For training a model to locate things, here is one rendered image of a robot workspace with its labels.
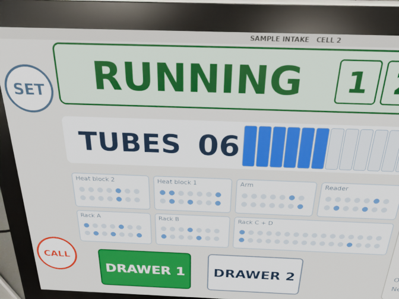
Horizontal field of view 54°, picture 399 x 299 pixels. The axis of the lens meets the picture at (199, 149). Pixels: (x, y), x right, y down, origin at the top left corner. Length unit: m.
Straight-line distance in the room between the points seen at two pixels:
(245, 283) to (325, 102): 0.20
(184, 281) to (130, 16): 0.26
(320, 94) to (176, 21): 0.13
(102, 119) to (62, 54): 0.06
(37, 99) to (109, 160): 0.08
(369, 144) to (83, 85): 0.24
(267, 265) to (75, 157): 0.21
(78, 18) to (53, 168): 0.14
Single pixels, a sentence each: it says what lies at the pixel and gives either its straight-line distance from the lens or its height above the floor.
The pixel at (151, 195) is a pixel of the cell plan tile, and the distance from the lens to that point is 0.36.
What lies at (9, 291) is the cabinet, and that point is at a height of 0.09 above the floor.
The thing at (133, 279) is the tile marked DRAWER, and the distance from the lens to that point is 0.43.
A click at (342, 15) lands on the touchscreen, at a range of 0.32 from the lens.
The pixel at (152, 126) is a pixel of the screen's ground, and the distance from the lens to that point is 0.33.
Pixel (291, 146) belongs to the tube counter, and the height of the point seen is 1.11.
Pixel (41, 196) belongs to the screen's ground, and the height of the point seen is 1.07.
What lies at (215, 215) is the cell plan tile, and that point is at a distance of 0.37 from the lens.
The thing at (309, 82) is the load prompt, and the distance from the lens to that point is 0.32.
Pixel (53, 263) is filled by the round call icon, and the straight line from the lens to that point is 0.44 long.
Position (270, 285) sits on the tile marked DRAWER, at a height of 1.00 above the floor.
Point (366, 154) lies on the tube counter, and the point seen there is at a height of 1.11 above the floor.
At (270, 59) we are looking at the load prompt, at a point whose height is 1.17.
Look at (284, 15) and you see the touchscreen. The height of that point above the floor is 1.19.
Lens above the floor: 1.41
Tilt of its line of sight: 64 degrees down
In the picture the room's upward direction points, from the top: 3 degrees counter-clockwise
